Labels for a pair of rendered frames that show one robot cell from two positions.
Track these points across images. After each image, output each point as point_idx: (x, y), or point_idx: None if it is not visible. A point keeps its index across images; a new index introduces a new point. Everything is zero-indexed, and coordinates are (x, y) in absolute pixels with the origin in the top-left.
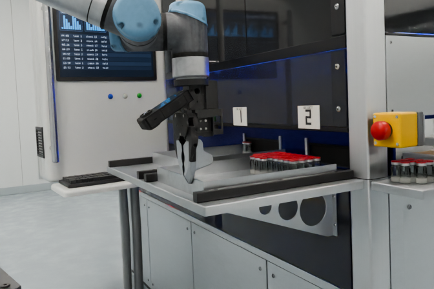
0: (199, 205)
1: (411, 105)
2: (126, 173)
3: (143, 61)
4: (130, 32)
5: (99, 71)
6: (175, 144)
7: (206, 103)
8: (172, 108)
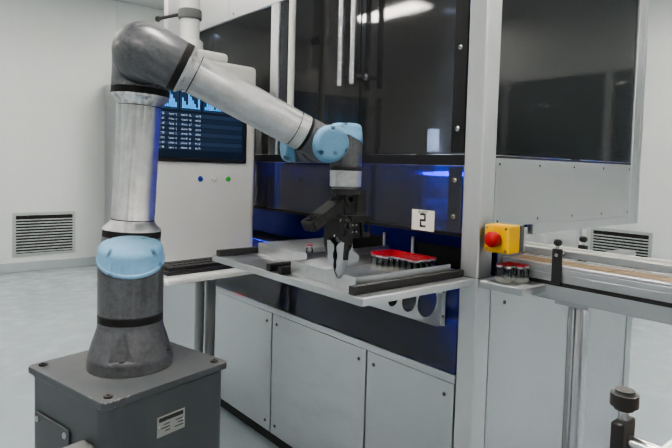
0: (355, 297)
1: (511, 216)
2: (247, 264)
3: (234, 143)
4: (327, 158)
5: (192, 151)
6: (325, 243)
7: (357, 210)
8: (332, 214)
